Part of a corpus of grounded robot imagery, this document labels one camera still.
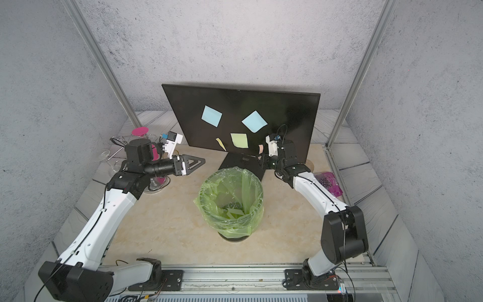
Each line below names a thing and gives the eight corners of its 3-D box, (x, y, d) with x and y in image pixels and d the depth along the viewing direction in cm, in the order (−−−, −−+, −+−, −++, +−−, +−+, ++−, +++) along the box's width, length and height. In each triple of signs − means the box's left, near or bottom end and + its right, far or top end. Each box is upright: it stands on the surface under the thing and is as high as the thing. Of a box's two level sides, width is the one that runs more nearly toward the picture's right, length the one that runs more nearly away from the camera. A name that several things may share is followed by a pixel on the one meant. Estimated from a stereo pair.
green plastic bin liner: (205, 251, 82) (191, 226, 62) (212, 199, 98) (203, 167, 78) (260, 250, 82) (264, 226, 62) (258, 199, 98) (261, 166, 78)
